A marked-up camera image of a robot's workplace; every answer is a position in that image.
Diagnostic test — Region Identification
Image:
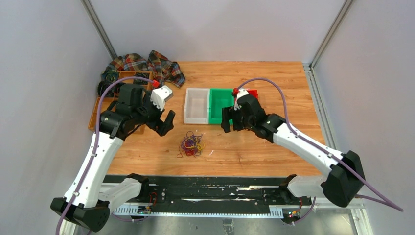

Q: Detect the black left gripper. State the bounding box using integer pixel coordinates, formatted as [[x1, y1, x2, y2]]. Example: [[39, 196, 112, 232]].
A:
[[133, 91, 175, 136]]

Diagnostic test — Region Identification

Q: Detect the cable pile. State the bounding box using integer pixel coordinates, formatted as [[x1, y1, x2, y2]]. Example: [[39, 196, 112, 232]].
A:
[[176, 130, 206, 159]]

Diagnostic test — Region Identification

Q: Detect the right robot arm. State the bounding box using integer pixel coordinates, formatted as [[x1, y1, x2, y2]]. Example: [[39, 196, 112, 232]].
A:
[[221, 94, 365, 208]]

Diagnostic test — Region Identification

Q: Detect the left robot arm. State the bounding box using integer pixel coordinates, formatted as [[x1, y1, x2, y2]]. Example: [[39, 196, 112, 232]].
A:
[[50, 84, 175, 232]]

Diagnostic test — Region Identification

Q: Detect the green plastic bin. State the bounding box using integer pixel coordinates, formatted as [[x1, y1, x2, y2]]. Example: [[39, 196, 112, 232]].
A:
[[208, 89, 234, 125]]

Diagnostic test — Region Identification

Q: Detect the red plastic bin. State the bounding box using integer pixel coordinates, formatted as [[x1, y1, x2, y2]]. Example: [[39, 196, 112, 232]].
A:
[[232, 88, 258, 100]]

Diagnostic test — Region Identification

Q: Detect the white plastic bin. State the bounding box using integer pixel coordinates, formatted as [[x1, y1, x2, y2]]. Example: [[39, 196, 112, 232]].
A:
[[184, 88, 210, 124]]

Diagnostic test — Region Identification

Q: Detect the plaid cloth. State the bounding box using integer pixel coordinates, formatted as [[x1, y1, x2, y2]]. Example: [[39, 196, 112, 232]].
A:
[[101, 50, 185, 88]]

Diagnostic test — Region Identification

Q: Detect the wooden compartment tray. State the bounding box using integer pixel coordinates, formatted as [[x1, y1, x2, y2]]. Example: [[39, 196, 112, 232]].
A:
[[88, 70, 154, 131]]

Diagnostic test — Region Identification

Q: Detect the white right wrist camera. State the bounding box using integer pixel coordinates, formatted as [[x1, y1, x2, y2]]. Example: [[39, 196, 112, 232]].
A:
[[232, 88, 249, 111]]

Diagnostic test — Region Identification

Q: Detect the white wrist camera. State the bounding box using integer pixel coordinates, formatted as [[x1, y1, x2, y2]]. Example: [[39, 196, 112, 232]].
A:
[[150, 85, 173, 111], [232, 88, 249, 111]]

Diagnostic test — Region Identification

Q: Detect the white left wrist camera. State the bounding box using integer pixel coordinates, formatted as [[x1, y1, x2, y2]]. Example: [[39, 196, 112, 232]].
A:
[[150, 85, 173, 111]]

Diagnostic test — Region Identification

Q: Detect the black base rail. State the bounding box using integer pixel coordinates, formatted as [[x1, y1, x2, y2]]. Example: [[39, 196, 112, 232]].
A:
[[94, 175, 364, 224]]

